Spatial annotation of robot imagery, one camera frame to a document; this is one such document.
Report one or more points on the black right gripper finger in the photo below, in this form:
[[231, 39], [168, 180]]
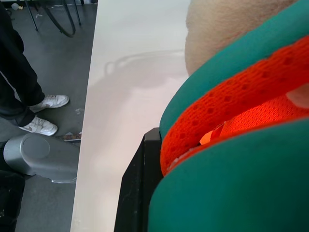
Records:
[[137, 183]]

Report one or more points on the small colourful strip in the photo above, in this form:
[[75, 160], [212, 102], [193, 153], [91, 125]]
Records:
[[70, 136]]

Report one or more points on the green and orange shoe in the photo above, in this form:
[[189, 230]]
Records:
[[231, 178]]

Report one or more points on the silver robot body part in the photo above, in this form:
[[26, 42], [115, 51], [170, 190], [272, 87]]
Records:
[[46, 157]]

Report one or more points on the white sneaker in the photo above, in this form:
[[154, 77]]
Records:
[[39, 125], [51, 101]]

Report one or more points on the black robot body part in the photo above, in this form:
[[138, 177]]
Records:
[[10, 200]]

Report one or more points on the person's black trousers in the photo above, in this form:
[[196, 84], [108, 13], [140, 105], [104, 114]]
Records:
[[14, 72]]

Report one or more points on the black metal chair legs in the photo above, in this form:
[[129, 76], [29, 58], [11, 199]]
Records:
[[64, 17]]

